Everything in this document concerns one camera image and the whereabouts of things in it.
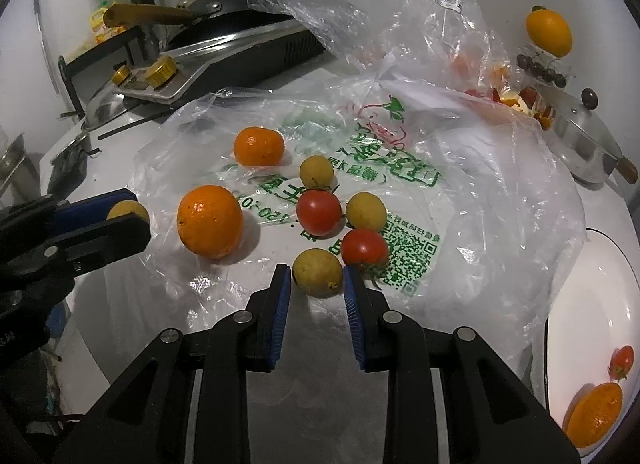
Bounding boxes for red tomato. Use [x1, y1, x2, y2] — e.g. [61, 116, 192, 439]
[296, 189, 343, 237]
[609, 345, 636, 381]
[341, 228, 390, 266]

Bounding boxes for black metal rack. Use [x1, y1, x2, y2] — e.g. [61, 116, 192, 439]
[57, 24, 146, 120]

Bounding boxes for pot lid with dark knob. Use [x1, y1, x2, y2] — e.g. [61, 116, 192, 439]
[532, 85, 626, 160]

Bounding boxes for yellow packet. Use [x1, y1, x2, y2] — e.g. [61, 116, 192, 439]
[89, 0, 128, 47]

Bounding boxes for black frying pan wooden handle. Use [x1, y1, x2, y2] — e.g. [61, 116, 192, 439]
[102, 0, 296, 45]

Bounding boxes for white plate with black rim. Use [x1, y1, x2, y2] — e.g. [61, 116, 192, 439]
[542, 228, 640, 464]

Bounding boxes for large orange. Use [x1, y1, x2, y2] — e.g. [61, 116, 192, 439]
[565, 382, 625, 450]
[176, 184, 244, 260]

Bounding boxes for small mandarin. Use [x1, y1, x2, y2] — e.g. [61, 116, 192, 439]
[233, 126, 286, 167]

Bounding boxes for orange with green stem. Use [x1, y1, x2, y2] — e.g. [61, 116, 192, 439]
[525, 5, 573, 59]

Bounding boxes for green printed plastic bag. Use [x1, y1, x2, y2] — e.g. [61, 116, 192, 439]
[132, 86, 587, 395]

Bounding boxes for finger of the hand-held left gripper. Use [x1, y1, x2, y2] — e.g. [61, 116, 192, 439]
[0, 188, 138, 245]
[0, 213, 152, 295]

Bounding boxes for small yellow-green lemon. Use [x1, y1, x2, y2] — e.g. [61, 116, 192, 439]
[292, 249, 345, 299]
[346, 192, 387, 231]
[106, 200, 150, 225]
[299, 155, 335, 191]

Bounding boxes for clear box of cherries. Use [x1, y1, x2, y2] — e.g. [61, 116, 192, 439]
[515, 41, 573, 90]

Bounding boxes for glass lid with steel rim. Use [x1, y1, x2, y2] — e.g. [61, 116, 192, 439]
[82, 79, 168, 131]

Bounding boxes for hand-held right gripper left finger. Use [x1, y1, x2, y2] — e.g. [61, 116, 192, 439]
[52, 263, 292, 464]

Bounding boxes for small steel container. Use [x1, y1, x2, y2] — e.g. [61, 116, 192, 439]
[49, 136, 93, 180]

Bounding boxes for orange peel scraps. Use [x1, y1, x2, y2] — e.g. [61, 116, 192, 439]
[450, 54, 557, 131]

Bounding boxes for clear plastic bag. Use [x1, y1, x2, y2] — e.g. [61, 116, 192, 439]
[247, 0, 551, 135]

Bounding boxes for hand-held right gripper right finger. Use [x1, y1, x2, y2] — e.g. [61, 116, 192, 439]
[342, 264, 583, 464]

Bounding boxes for steel and black stove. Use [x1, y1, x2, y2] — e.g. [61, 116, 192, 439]
[115, 21, 326, 106]

